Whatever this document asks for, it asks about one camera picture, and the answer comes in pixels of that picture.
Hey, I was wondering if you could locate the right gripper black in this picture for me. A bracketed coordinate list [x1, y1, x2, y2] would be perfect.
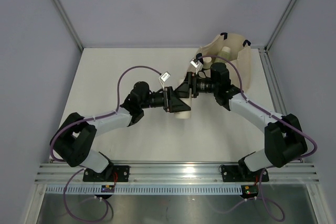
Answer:
[174, 72, 218, 99]

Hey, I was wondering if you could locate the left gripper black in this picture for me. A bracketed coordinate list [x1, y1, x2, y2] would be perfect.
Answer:
[140, 87, 190, 113]

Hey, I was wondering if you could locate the beige canvas tote bag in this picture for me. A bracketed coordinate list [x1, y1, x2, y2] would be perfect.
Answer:
[178, 32, 254, 91]

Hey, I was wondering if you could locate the cream bottle with lettering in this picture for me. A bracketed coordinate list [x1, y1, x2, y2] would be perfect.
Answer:
[174, 95, 192, 120]

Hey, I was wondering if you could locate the pale bottle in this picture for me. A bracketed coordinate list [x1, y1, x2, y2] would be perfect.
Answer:
[217, 46, 231, 60]

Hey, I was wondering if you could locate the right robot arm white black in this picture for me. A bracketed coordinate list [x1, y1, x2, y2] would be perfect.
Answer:
[173, 62, 308, 181]

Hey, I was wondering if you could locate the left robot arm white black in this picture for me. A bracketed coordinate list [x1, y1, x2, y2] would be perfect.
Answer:
[50, 81, 191, 182]

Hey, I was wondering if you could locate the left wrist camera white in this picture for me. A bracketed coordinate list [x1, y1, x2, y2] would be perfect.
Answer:
[159, 71, 171, 89]

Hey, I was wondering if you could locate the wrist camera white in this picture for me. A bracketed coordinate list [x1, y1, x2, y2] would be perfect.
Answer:
[190, 53, 203, 74]
[159, 71, 171, 89]

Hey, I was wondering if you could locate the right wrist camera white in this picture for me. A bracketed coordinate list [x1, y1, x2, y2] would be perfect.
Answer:
[190, 53, 203, 74]

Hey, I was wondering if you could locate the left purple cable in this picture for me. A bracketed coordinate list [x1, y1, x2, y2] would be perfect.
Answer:
[49, 65, 163, 221]

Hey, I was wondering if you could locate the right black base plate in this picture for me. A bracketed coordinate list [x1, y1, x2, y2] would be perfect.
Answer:
[219, 164, 269, 183]

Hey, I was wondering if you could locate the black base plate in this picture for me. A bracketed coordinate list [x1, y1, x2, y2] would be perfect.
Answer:
[219, 164, 269, 183]
[82, 165, 130, 182]

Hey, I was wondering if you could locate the white slotted cable duct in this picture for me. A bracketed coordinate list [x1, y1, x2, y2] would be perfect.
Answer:
[46, 184, 243, 195]

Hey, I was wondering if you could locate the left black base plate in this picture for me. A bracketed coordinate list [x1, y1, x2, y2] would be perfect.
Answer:
[82, 165, 130, 182]

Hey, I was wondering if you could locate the right aluminium frame post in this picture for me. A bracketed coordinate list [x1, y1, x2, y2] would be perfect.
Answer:
[264, 0, 298, 52]

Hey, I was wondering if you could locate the aluminium frame post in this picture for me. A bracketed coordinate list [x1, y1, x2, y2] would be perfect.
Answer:
[51, 0, 85, 52]
[264, 0, 298, 52]

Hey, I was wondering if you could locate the aluminium mounting rail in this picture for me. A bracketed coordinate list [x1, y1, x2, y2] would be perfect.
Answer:
[35, 162, 319, 184]

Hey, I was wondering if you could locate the left aluminium frame post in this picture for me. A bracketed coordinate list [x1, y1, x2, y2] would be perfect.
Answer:
[51, 0, 85, 52]

